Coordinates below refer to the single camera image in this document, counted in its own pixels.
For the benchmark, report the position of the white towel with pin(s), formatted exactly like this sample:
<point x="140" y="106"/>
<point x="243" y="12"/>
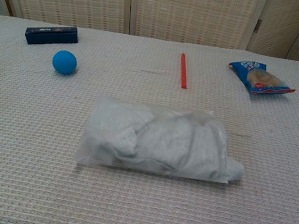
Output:
<point x="161" y="142"/>

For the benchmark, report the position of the clear plastic bag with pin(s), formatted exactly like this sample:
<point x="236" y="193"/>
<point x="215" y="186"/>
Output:
<point x="85" y="153"/>

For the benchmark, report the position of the red stick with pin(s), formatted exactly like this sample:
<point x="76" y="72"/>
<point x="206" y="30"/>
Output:
<point x="184" y="70"/>

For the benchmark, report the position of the white woven tablecloth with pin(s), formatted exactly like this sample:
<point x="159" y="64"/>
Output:
<point x="134" y="206"/>

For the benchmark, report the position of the blue ball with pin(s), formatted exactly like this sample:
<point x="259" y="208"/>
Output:
<point x="64" y="62"/>

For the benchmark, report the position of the beige woven folding screen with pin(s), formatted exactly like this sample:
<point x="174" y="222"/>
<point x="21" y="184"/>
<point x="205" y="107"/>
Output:
<point x="182" y="12"/>

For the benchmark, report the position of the blue snack packet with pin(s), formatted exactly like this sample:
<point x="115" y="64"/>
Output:
<point x="260" y="78"/>

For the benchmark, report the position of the dark blue carton box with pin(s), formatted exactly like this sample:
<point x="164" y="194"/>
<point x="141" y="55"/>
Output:
<point x="52" y="35"/>

